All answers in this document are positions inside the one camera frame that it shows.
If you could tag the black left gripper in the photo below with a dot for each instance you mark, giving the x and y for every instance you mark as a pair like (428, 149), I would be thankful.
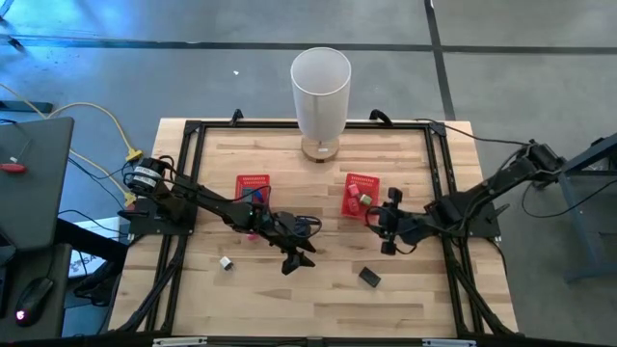
(284, 226)

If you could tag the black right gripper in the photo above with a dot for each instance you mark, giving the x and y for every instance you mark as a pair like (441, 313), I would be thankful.
(410, 226)

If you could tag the pink charger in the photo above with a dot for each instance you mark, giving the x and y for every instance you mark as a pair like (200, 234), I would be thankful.
(252, 236)

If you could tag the green charger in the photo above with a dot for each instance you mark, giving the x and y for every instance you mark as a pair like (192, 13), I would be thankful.
(366, 199)

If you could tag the black box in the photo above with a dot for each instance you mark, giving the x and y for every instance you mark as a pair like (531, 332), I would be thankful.
(369, 277)

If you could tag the white black charger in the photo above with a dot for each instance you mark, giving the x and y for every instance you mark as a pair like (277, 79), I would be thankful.
(226, 263)

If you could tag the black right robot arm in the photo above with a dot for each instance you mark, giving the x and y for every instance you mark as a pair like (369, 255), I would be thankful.
(501, 178)

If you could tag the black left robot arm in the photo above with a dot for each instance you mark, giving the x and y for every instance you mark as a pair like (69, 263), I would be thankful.
(207, 202)

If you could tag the red plastic basket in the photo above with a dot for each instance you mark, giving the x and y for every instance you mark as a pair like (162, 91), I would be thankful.
(371, 180)
(253, 180)

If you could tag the black table clamp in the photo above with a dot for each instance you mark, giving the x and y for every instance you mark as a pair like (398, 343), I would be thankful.
(236, 115)
(381, 116)

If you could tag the white shade table lamp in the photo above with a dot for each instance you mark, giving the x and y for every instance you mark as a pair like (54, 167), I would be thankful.
(320, 96)

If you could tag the dark blue side table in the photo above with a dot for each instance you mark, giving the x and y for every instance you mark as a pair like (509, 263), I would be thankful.
(588, 217)

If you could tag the white printed box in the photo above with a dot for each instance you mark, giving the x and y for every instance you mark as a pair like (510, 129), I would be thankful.
(84, 262)

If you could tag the black computer mouse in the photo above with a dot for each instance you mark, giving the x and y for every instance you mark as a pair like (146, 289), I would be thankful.
(34, 301)

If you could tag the grey desk panel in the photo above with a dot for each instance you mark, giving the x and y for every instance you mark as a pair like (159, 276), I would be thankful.
(34, 202)

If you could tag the black floor bar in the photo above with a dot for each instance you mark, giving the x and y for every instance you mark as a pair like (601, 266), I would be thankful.
(24, 106)

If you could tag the white metal bracket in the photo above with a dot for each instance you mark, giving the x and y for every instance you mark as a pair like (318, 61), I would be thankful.
(179, 341)
(449, 342)

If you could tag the black aluminium table frame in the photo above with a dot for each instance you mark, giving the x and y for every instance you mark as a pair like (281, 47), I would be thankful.
(270, 125)

